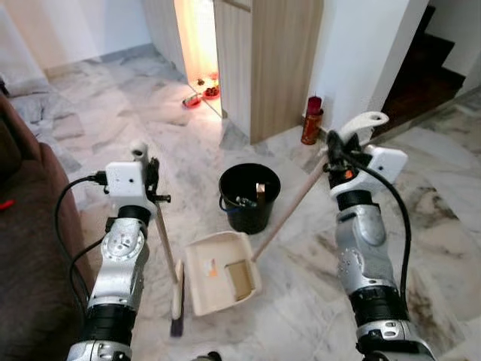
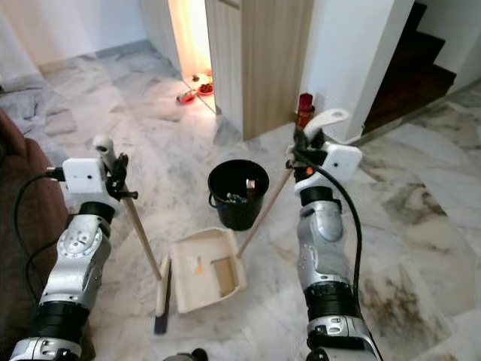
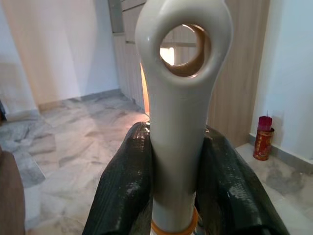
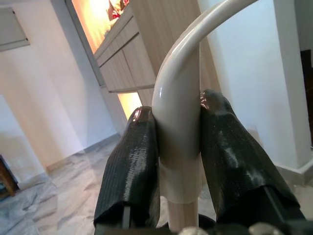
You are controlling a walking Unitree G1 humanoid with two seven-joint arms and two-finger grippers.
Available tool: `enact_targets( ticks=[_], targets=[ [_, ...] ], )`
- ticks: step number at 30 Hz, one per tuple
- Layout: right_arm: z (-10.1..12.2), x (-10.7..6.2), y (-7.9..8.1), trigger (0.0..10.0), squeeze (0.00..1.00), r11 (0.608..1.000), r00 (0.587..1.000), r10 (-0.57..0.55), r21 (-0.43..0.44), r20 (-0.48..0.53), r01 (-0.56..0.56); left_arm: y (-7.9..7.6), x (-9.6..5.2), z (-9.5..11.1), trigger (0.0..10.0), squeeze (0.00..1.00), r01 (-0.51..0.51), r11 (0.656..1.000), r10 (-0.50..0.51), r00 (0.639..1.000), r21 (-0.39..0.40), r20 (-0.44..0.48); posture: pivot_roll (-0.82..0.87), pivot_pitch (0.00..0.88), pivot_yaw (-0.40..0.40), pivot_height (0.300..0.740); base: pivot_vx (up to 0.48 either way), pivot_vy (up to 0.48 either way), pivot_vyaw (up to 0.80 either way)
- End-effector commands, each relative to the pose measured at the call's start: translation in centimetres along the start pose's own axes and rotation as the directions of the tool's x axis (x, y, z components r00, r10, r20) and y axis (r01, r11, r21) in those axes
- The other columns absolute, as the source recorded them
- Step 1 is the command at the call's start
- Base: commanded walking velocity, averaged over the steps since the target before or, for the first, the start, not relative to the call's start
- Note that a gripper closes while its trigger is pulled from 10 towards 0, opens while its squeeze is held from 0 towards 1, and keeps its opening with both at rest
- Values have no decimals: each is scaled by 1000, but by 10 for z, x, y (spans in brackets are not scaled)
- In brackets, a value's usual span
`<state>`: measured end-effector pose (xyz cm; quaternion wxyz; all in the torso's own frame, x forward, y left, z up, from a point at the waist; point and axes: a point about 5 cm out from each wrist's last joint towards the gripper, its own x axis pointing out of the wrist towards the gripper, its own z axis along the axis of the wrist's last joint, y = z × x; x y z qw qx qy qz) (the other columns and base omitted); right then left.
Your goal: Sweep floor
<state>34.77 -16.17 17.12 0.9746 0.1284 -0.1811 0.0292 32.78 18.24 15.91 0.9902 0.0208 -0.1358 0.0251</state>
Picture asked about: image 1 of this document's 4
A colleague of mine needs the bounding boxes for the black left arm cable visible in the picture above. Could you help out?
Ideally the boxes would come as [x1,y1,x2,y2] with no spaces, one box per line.
[53,174,107,302]

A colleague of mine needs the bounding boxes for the dark wooden stairs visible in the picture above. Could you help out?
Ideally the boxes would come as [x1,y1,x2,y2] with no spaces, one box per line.
[374,6,468,138]

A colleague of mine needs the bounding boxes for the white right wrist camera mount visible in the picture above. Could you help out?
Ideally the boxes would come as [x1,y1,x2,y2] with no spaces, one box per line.
[329,145,409,199]

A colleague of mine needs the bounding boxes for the dark brown sofa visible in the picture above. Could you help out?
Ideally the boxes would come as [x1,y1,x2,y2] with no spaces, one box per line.
[0,94,95,361]

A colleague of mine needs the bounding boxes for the black plastic bucket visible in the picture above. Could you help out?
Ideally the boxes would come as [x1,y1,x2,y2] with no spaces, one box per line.
[218,162,282,235]

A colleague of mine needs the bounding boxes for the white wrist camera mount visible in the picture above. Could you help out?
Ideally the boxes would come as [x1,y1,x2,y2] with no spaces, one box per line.
[104,159,156,208]
[329,145,409,199]

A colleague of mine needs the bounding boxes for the brown cardboard scrap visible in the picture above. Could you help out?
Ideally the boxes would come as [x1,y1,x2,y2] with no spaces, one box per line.
[228,261,256,300]

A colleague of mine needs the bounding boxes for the black robot foot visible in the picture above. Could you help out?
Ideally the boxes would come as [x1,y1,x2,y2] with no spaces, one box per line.
[191,350,223,361]

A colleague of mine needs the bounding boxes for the beige dustpan with long handle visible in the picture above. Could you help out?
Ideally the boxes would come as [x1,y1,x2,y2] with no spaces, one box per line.
[183,111,390,317]

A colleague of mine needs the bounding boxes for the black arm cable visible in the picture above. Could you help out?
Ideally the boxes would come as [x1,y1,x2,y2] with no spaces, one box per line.
[350,154,413,305]
[53,174,107,302]

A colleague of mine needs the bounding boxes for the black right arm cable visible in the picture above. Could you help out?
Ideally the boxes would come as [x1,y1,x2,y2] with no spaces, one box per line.
[350,154,413,305]

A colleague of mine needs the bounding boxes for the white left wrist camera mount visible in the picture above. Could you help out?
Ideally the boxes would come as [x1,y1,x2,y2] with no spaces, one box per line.
[104,159,156,208]

